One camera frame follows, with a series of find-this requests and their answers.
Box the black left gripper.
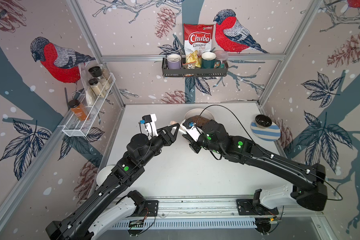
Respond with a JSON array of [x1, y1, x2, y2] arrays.
[[139, 122, 179, 166]]

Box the cream ceramic flower pot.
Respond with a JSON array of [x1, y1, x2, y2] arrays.
[[184, 109, 215, 129]]

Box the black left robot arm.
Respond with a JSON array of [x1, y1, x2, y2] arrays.
[[46, 124, 180, 240]]

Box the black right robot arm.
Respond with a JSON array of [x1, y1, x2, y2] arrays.
[[181, 120, 328, 212]]

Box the white ceramic bowl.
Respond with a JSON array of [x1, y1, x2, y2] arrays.
[[96, 165, 115, 187]]

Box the small snack packet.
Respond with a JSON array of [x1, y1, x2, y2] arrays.
[[183, 63, 195, 70]]

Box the purple mug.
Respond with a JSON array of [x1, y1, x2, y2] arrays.
[[166, 54, 182, 70]]

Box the small black bowl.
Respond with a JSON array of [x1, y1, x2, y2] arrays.
[[255, 115, 273, 129]]

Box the green mug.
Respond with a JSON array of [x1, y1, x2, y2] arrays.
[[201, 52, 221, 69]]

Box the blue striped plate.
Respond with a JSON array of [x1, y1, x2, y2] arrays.
[[251, 122, 281, 142]]

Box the pink lidded glass jar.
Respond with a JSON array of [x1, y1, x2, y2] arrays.
[[214, 50, 229, 69]]

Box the orange spice jar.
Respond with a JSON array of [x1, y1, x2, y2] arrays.
[[68, 100, 89, 121]]

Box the tall black lid spice jar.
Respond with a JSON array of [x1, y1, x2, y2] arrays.
[[89, 66, 111, 91]]

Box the red Chuba chips bag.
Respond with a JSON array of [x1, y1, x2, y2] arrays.
[[184, 24, 214, 68]]

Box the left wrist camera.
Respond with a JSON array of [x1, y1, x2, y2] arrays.
[[139, 114, 158, 137]]

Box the dark metal wall shelf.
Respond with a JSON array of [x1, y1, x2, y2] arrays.
[[162, 56, 229, 78]]

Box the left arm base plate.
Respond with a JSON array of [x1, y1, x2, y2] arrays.
[[131, 200, 159, 217]]

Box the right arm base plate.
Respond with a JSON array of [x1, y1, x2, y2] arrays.
[[236, 199, 279, 216]]

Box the white wire spice rack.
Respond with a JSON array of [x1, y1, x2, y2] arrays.
[[62, 73, 116, 137]]

